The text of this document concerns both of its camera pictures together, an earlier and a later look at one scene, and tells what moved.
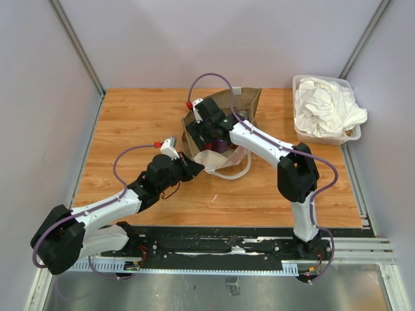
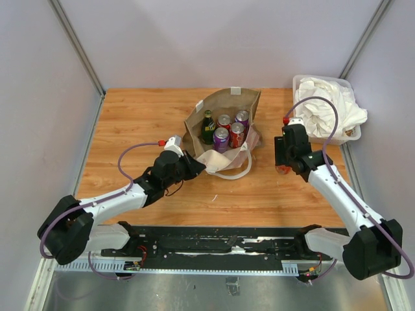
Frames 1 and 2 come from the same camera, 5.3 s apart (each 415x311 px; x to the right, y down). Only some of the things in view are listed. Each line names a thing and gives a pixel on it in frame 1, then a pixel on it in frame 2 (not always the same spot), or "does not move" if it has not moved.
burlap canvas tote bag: x=234 y=162 does not move
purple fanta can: x=220 y=146 does not move
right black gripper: x=194 y=129 -> x=281 y=159
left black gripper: x=191 y=169 does not move
